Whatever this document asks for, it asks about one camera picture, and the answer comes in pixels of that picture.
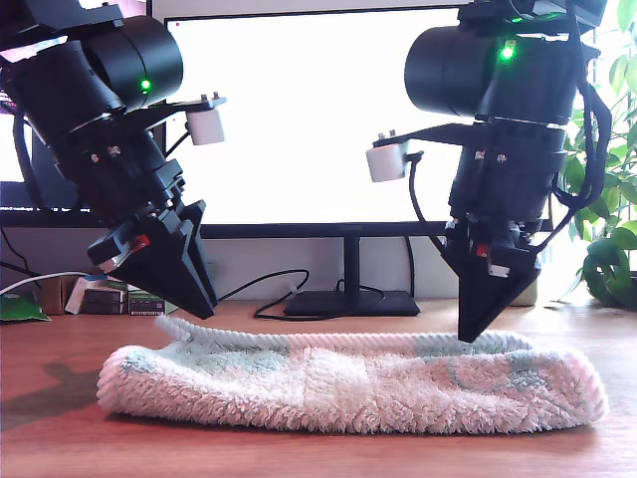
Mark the fluffy white mint tea towel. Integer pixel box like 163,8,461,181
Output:
97,316,609,435

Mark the large black monitor with stand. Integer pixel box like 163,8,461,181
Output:
161,5,553,320

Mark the white box with green label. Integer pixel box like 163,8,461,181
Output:
127,292,168,317

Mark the brown cardboard box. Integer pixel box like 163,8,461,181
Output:
38,274,81,317

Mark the black cable behind desk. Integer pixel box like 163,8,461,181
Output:
0,227,44,280

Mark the green leafy houseplant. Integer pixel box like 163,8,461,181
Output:
546,0,637,310

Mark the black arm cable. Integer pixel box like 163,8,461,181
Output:
12,106,45,206
534,14,614,250

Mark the black monitor power cable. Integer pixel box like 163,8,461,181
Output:
402,235,418,300

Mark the amber jar with pale base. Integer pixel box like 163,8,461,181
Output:
510,276,539,307

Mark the green plastic bag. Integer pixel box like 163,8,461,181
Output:
0,292,53,325

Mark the white cable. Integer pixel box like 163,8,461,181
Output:
0,271,91,298

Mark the thin camera cable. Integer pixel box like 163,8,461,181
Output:
406,150,448,249
162,126,194,159

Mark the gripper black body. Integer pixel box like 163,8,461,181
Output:
59,119,186,271
444,122,569,261

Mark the thin black USB cable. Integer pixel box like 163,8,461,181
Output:
217,268,349,323

